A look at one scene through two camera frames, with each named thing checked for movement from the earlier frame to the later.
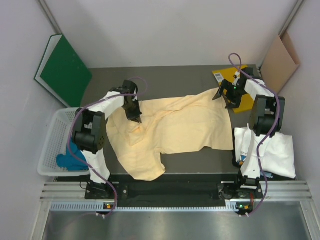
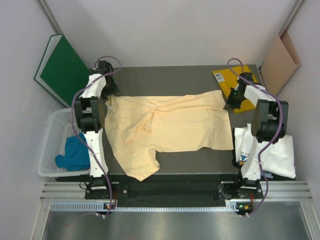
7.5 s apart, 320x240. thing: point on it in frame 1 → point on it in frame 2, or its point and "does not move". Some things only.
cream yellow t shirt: x=168 y=125 does not move
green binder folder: x=61 y=73 does not move
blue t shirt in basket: x=73 y=160 does not move
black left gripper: x=135 y=116 → x=112 y=90
